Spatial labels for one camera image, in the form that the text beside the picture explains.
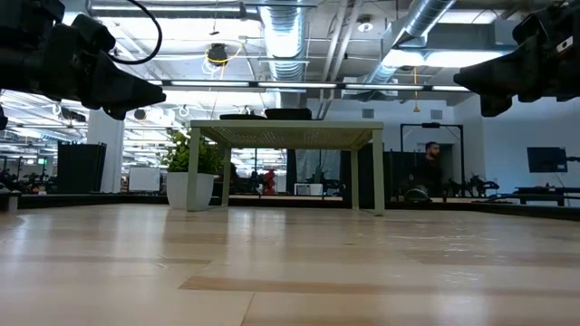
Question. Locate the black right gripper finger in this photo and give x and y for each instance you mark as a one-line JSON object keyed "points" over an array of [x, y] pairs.
{"points": [[494, 105], [498, 74]]}

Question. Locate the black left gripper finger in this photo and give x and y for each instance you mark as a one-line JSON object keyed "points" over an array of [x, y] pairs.
{"points": [[122, 90]]}

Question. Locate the black low table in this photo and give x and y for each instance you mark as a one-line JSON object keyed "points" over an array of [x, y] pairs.
{"points": [[544, 190]]}

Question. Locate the silver ceiling duct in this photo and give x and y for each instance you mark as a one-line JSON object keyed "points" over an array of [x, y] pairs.
{"points": [[426, 16], [285, 27]]}

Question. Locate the black cabinet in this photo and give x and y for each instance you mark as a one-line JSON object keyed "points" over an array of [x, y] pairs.
{"points": [[81, 167]]}

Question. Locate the person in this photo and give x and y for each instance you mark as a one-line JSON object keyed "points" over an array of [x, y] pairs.
{"points": [[428, 169]]}

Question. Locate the black rectangular frame stand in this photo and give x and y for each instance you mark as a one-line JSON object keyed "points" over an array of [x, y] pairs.
{"points": [[430, 125]]}

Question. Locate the black square mini plate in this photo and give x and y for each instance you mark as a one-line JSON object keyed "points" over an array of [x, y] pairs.
{"points": [[288, 114]]}

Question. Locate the yellow hanging pendant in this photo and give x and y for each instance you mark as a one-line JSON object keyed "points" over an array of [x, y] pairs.
{"points": [[416, 108]]}

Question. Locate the background black robot arm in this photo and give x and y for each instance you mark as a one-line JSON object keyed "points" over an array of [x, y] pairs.
{"points": [[480, 185]]}

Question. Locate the green perforated mini table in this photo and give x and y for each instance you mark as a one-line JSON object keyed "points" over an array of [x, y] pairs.
{"points": [[290, 134]]}

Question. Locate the round black speaker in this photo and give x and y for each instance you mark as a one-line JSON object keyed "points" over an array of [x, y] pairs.
{"points": [[139, 114]]}

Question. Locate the long ceiling light strip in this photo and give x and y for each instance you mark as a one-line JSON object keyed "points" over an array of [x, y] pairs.
{"points": [[294, 84]]}

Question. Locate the green plant in white pot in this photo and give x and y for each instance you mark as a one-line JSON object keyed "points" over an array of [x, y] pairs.
{"points": [[176, 190]]}

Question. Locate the white round column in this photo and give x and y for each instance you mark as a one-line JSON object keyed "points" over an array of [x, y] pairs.
{"points": [[109, 145]]}

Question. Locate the grey domed object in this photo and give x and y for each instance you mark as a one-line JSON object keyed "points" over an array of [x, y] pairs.
{"points": [[417, 195]]}

